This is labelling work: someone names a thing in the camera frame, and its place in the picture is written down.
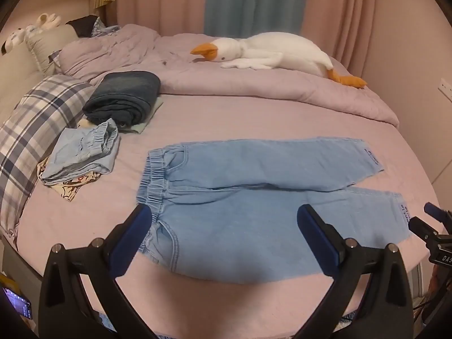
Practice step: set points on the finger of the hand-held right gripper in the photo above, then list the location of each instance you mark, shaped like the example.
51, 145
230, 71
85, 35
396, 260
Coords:
422, 227
438, 213

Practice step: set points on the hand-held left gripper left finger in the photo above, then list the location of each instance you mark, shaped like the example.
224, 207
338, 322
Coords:
130, 240

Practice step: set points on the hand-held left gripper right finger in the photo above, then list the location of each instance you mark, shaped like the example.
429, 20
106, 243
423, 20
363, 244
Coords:
319, 243

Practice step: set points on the light blue denim pants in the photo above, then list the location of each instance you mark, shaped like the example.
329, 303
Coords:
247, 226

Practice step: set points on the yellow printed cloth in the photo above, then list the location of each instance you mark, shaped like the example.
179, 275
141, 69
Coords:
70, 190

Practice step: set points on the folded light blue shorts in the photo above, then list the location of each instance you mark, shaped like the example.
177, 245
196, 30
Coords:
77, 152

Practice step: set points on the folded light green cloth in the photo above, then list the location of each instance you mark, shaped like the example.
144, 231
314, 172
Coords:
150, 118

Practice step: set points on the black smartphone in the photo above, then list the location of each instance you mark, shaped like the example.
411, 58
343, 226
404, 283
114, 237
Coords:
17, 302

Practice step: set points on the bed with pink sheet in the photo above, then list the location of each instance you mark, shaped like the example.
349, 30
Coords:
212, 123

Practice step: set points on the folded dark blue jeans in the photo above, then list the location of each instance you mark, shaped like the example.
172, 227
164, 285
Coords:
123, 95

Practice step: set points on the blue plaid pillow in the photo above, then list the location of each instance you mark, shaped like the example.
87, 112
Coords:
31, 130

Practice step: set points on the purple comforter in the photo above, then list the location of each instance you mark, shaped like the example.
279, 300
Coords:
247, 84

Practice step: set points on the white goose plush toy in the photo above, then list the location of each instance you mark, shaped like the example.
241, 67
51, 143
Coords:
282, 51

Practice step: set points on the beige pillow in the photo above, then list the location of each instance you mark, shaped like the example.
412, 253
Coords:
46, 46

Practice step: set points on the blue plaid shirt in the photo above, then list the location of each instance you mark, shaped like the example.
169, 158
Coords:
102, 28

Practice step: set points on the dark garment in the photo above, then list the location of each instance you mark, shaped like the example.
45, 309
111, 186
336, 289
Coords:
83, 26

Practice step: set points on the pink curtain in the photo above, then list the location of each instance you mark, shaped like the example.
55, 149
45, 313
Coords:
159, 0
339, 10

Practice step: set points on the white plush bunny toy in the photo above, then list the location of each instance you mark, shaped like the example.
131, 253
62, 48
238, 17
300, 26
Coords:
46, 21

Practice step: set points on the blue curtain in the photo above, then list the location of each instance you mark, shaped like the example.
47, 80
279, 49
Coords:
254, 0

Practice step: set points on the white wall socket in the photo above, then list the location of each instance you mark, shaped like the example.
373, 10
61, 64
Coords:
445, 88

